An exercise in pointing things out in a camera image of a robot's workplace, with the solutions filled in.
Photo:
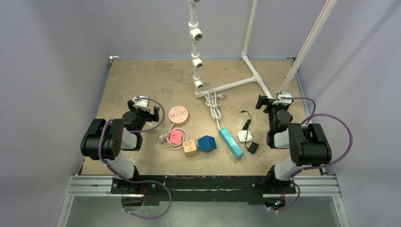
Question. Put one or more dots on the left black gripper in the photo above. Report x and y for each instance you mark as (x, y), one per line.
(153, 117)

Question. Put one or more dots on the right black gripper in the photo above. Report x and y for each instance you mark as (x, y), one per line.
(271, 106)

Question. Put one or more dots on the tan cube plug adapter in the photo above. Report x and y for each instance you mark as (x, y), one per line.
(190, 148)

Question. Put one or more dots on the blue cube socket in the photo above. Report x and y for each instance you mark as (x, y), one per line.
(207, 144)

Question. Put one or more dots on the teal power strip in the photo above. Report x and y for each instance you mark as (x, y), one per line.
(231, 143)

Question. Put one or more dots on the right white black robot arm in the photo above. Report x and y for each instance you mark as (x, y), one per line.
(307, 144)

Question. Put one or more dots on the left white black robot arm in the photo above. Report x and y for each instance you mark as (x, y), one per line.
(105, 140)

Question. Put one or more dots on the pink square plug adapter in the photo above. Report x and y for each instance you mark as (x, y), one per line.
(175, 137)

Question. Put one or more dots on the round pink power socket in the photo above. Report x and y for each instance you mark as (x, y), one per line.
(178, 115)

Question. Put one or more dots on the black power adapter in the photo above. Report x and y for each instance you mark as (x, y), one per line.
(252, 148)

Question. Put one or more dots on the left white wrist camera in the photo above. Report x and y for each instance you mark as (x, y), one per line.
(141, 102)

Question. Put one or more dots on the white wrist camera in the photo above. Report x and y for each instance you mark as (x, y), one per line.
(141, 102)
(283, 98)

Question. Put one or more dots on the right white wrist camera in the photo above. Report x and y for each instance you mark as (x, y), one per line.
(283, 98)

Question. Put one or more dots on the white square wall adapter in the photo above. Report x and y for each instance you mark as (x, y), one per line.
(245, 136)

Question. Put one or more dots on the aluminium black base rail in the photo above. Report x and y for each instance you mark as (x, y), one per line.
(157, 188)

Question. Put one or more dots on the white PVC pipe frame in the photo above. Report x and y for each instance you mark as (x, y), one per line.
(246, 29)

